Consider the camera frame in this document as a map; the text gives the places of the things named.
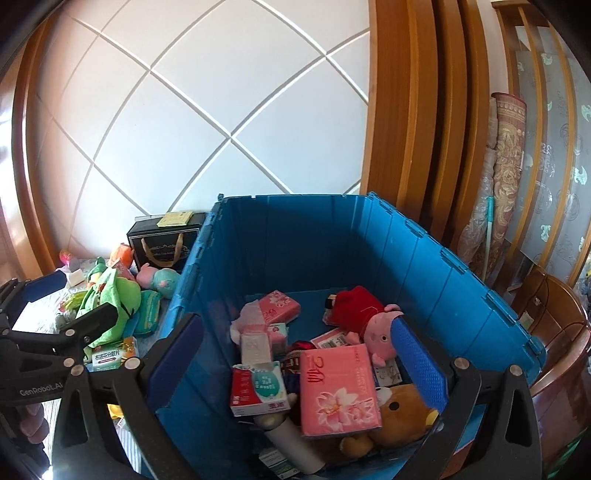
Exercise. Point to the wooden wardrobe frame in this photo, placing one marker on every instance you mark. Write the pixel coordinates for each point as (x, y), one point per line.
(415, 115)

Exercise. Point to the person's left hand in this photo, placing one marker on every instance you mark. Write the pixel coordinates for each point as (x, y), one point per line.
(33, 421)

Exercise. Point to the red green medicine box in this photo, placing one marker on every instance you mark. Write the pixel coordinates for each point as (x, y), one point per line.
(258, 390)

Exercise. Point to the blue plastic crate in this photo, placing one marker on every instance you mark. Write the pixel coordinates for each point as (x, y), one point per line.
(323, 258)

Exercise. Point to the wooden bed frame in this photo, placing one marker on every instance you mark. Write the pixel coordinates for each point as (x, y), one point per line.
(18, 240)

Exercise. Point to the frosted patterned glass door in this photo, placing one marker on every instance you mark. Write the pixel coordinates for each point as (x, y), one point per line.
(554, 138)

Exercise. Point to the green wipes packet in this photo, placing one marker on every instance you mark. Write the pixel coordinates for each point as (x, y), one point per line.
(147, 314)

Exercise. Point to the pink floral tissue pack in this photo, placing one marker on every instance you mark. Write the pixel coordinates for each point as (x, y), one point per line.
(339, 397)

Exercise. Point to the rolled patterned rug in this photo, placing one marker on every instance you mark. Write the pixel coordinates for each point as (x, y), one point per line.
(480, 207)
(508, 184)

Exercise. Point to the pink green tissue pack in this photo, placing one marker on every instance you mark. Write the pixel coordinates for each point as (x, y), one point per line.
(278, 333)

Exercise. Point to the black gift box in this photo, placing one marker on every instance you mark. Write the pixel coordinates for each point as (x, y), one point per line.
(161, 244)

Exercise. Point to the flat red white box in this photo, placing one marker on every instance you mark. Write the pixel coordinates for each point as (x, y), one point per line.
(334, 340)

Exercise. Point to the yellow plastic bag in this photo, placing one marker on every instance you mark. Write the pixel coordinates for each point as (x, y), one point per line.
(115, 410)

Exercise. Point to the small green white box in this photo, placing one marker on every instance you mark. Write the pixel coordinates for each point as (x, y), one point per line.
(273, 462)

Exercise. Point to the white padded headboard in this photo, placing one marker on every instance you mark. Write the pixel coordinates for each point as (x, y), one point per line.
(184, 115)

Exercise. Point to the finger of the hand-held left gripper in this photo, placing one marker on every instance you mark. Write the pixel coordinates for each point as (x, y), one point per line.
(87, 325)
(44, 285)

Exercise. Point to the yellow-green packet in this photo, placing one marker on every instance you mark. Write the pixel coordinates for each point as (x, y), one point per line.
(73, 301)

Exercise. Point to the green plush toy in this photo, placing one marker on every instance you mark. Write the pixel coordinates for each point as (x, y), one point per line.
(113, 300)

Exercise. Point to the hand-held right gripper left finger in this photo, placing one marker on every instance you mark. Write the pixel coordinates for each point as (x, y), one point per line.
(184, 341)

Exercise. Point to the grey striped bed sheet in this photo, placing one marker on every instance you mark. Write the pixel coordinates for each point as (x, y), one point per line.
(44, 318)

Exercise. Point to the pink pig plush red dress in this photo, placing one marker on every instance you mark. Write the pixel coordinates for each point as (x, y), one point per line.
(369, 323)

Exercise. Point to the pink pig plush teal dress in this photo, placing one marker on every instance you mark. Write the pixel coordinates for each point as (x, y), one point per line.
(157, 278)

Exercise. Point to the dark snack packet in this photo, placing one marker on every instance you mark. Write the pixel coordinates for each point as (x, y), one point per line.
(291, 367)

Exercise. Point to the brown bear plush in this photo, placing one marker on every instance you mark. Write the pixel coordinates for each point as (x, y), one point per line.
(404, 417)

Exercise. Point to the wooden chair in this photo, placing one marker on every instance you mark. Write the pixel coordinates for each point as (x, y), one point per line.
(558, 337)

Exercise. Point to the yellow duck plush frog hat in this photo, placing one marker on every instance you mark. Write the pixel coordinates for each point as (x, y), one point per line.
(98, 267)

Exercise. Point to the green white medicine box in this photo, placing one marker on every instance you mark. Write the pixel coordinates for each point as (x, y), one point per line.
(108, 360)

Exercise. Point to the yellow paper note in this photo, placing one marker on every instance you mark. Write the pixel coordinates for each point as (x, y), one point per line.
(175, 218)

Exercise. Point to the orange plush toy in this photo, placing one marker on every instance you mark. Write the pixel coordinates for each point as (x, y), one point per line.
(122, 254)

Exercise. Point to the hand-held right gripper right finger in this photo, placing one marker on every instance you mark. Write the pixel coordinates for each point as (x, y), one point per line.
(415, 364)

